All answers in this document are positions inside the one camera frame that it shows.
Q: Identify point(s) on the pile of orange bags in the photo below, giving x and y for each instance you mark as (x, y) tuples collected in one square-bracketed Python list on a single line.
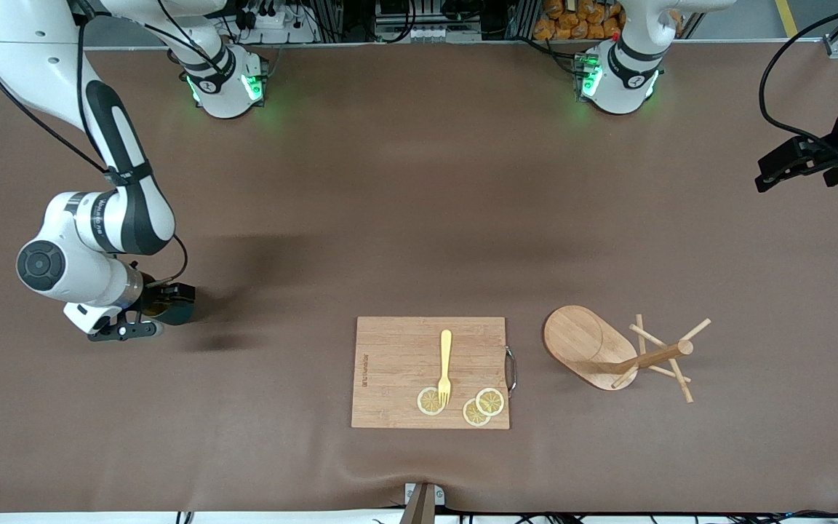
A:
[(572, 18)]

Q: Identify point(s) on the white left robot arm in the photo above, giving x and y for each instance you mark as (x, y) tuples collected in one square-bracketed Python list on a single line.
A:
[(619, 87)]

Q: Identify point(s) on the wooden mug tree rack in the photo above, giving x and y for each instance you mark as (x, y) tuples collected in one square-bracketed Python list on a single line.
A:
[(579, 342)]

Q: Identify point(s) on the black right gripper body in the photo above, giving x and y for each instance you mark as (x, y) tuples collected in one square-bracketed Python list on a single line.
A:
[(159, 302)]

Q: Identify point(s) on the dark green mug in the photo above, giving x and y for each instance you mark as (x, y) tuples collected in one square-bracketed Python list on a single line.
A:
[(179, 314)]

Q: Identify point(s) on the grey metal table bracket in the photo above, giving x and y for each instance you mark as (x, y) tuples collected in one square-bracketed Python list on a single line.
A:
[(423, 506)]

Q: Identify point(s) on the white power strip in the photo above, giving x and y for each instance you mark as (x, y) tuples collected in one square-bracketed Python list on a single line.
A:
[(273, 22)]

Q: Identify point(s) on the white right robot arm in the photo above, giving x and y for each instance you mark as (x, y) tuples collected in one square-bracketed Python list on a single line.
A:
[(62, 266)]

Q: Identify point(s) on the wooden cutting board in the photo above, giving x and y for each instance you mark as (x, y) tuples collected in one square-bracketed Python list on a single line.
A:
[(397, 364)]

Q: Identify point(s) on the yellow plastic fork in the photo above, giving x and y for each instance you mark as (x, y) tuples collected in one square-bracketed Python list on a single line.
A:
[(446, 356)]

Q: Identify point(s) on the lemon slice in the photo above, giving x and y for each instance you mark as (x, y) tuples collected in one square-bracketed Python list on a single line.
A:
[(428, 402), (492, 400), (473, 415)]

